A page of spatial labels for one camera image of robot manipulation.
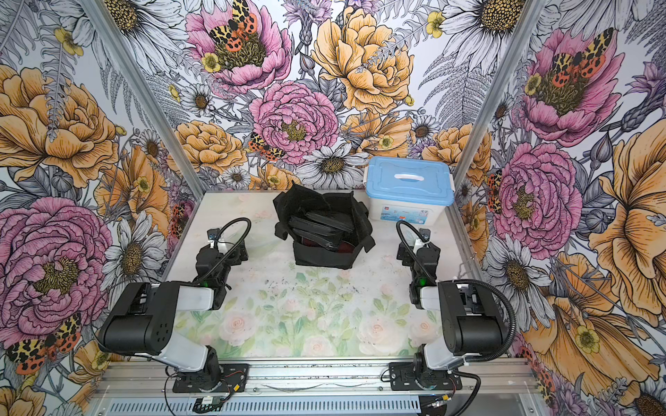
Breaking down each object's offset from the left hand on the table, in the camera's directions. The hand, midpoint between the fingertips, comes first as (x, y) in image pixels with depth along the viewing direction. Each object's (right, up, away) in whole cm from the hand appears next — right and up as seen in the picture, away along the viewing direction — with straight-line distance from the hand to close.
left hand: (231, 245), depth 94 cm
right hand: (+65, 0, 0) cm, 65 cm away
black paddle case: (+34, +6, -11) cm, 36 cm away
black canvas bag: (+40, +13, -8) cm, 43 cm away
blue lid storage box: (+62, +21, +6) cm, 66 cm away
